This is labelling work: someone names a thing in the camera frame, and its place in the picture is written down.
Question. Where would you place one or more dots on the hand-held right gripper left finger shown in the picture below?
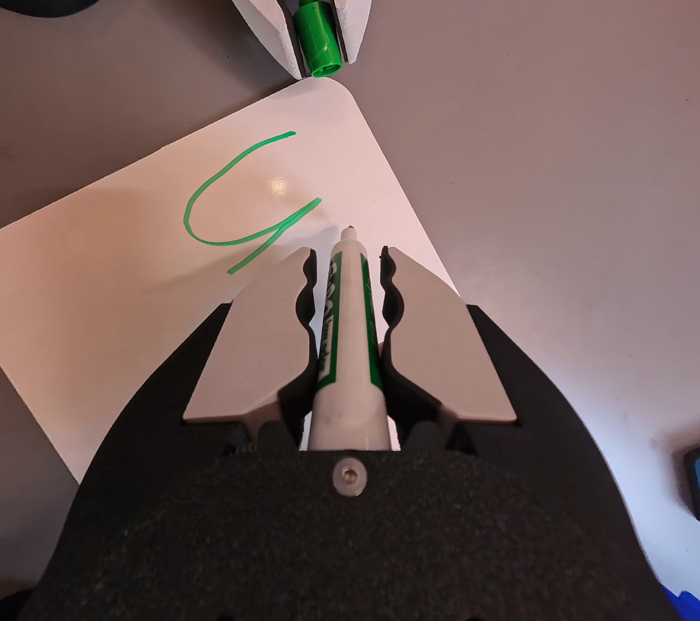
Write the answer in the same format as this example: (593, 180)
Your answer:
(257, 353)

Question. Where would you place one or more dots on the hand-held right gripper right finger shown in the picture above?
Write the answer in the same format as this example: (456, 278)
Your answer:
(443, 353)

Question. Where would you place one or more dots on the green marker cap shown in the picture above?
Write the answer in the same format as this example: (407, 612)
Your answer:
(317, 38)

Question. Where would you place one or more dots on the green dry erase marker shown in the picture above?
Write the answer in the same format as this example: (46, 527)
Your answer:
(350, 358)

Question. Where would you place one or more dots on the white whiteboard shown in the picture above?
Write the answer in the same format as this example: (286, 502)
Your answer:
(109, 304)

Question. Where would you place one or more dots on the blue foam eraser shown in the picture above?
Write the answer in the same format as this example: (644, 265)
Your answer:
(693, 476)

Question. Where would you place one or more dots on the blue plastic bin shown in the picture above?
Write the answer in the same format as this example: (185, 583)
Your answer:
(683, 607)

